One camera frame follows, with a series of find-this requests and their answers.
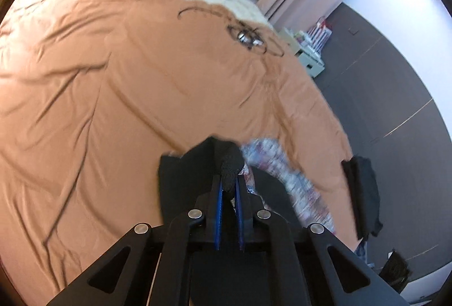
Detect black floral patterned pants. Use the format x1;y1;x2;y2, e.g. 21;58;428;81
157;135;336;306

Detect folded black garment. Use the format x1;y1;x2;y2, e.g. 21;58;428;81
341;156;383;241

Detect white bedside cabinet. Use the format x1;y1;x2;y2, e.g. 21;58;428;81
278;17;333;79

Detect brown bed blanket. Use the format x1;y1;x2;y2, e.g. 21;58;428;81
1;0;358;305

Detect black cable on bed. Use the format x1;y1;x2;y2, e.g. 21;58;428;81
177;5;287;59

